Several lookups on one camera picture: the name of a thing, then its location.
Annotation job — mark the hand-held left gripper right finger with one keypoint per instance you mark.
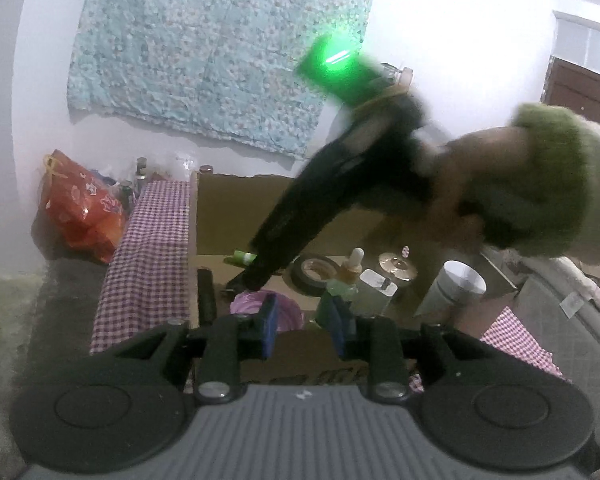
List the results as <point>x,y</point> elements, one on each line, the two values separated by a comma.
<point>339,327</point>

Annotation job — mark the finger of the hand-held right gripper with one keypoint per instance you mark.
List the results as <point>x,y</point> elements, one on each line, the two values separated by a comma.
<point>290,230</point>

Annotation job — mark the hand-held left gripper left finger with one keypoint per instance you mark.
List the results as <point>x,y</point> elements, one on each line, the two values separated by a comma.
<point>269,325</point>

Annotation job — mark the purple plastic lid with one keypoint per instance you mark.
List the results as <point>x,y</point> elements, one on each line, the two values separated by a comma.
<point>290,315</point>

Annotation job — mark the black tape roll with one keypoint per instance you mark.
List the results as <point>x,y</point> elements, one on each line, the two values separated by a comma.
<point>296,277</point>

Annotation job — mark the white charger plug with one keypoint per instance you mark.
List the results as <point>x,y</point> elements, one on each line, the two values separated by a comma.
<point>372,292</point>

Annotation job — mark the small green plastic object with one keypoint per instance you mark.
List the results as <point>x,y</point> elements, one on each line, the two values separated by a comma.
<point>242,258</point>

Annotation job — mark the green dropper bottle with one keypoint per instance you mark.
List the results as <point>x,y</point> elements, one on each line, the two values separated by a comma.
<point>352,272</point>

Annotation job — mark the large cardboard box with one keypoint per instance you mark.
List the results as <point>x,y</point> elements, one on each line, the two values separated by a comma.
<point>230,210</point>

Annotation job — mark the brown cylindrical battery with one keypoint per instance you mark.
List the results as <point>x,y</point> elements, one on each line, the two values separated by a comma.
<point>206,295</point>

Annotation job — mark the dark jar with gold lid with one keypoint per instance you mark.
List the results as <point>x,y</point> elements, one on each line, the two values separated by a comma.
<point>397,266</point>

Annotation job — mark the white plastic bottle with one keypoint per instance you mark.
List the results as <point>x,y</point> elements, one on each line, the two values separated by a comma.
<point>455,280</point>

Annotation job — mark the person's right forearm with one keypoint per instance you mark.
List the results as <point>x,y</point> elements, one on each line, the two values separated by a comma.
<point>555,185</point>

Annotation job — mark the person's right hand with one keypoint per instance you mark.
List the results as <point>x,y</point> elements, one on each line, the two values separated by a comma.
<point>470,180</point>

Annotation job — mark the clear plastic bottle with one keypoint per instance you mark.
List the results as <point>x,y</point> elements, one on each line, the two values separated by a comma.
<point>181,164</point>

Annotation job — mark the purple checkered tablecloth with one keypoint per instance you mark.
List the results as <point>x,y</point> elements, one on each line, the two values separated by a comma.
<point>145,260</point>

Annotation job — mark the dark glass bottle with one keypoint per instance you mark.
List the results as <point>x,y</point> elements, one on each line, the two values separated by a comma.
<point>141,172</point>

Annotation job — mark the brown wooden door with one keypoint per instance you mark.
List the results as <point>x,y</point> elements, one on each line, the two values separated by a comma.
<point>580,90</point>

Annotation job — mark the red plastic bag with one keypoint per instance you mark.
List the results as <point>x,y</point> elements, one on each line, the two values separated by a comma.
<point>85,210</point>

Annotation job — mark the white mattress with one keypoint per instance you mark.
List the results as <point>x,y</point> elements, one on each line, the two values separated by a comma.
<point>580,285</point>

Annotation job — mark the light blue wall cloth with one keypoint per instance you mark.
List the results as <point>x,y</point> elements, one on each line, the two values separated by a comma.
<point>205,50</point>

